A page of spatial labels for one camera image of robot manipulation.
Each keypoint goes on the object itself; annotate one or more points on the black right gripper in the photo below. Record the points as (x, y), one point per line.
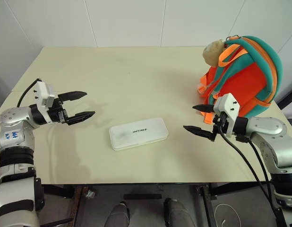
(219, 123)

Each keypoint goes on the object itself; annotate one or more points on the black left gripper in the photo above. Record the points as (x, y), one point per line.
(59, 113)

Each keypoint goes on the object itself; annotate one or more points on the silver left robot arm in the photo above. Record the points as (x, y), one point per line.
(16, 123)

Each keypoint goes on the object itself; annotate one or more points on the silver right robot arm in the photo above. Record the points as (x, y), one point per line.
(266, 127)

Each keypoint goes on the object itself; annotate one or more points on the orange and teal backpack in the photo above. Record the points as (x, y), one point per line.
(245, 80)

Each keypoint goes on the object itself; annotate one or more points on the white rectangular case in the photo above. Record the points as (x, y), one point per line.
(137, 133)

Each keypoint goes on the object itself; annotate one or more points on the beige fluffy pom-pom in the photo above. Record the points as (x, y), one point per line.
(213, 53)

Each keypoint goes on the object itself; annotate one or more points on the black metal table leg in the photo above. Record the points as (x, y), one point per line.
(207, 203)

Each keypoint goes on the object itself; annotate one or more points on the dark rounded grey shape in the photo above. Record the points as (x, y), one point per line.
(177, 214)
(117, 216)

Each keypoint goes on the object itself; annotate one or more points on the black flat floor bar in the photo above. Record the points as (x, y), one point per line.
(142, 196)

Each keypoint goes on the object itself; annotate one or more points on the rusty metal table leg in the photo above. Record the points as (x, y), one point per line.
(76, 205)

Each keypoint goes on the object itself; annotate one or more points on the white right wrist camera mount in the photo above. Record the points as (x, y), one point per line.
(227, 104)

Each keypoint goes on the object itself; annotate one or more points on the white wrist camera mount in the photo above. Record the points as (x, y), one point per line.
(227, 104)
(45, 91)

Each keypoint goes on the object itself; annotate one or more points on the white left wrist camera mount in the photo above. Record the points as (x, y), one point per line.
(45, 91)

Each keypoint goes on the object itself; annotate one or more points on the black metal stand frame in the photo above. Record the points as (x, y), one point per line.
(287, 98)

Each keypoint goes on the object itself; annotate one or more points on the small metal bracket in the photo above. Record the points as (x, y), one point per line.
(90, 194)

